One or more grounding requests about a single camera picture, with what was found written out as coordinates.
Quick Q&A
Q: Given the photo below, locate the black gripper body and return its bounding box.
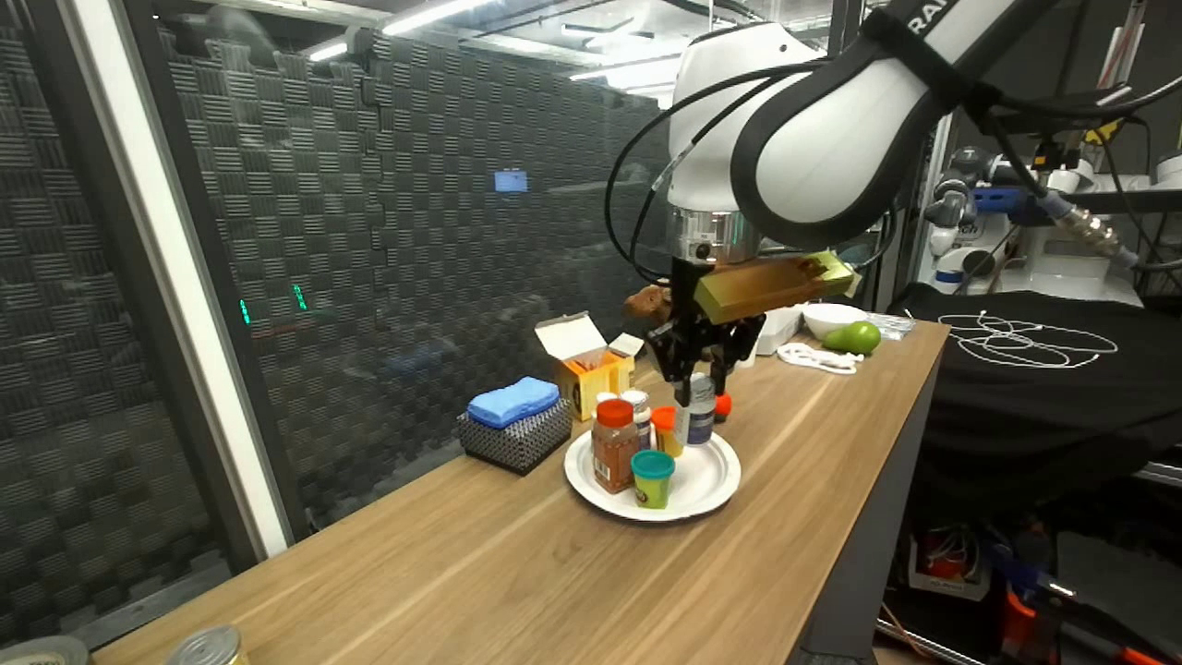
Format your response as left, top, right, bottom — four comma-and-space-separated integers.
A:
648, 255, 770, 366

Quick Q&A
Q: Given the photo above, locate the orange lid dough can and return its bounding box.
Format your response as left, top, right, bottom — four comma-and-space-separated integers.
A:
650, 401, 689, 461

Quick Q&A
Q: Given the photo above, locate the spice jar red lid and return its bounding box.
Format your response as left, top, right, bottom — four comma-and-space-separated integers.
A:
589, 397, 648, 494

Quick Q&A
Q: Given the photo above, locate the teal lid dough can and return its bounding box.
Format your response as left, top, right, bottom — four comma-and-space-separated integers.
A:
627, 448, 681, 514

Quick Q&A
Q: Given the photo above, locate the white paper plate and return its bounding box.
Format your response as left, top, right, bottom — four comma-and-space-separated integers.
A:
562, 421, 748, 527

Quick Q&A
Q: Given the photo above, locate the yellow open carton box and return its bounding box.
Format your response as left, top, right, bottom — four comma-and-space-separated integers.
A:
534, 309, 650, 425

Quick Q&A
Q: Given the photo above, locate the white crumpled cloth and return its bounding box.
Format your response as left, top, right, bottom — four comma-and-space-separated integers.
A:
777, 341, 868, 381

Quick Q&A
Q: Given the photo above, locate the white bowl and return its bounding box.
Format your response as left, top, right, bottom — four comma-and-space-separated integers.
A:
797, 299, 871, 347

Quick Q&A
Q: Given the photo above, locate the green toy pear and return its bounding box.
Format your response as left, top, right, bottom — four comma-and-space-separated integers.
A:
822, 317, 886, 360

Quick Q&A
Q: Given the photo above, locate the blue sponge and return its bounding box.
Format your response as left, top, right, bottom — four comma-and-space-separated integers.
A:
466, 374, 564, 433

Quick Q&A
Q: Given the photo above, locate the dark grey patterned box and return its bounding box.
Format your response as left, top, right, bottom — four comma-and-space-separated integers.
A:
455, 400, 577, 475

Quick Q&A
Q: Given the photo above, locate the white background machine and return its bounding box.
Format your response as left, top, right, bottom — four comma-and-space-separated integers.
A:
916, 171, 1118, 299

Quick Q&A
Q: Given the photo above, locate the black covered table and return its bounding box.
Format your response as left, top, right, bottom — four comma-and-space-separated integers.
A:
886, 282, 1182, 467

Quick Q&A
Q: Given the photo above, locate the orange plastic object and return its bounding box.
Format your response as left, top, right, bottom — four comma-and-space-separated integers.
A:
993, 578, 1051, 663

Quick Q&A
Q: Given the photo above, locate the metal tin can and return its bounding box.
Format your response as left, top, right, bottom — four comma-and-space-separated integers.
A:
164, 622, 250, 665
0, 632, 94, 665

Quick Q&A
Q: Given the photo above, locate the tan wrist camera block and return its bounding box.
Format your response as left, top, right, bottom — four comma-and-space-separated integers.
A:
690, 246, 856, 330

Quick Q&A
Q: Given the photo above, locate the white coiled cable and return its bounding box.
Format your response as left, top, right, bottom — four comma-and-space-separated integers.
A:
936, 305, 1122, 377

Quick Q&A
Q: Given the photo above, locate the grey box with cables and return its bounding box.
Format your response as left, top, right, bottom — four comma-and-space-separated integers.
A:
904, 527, 993, 606

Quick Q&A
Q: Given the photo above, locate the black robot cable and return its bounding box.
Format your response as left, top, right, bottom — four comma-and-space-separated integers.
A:
604, 58, 1182, 288

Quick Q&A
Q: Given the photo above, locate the white window frame post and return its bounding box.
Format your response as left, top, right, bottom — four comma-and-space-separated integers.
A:
66, 0, 297, 564

